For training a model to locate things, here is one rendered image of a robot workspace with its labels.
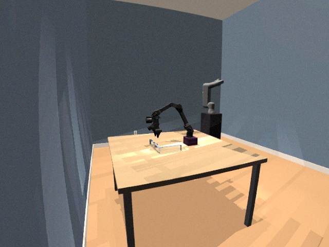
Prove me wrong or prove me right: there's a low clear l-shaped wall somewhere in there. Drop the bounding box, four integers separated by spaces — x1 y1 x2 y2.
150 141 181 154

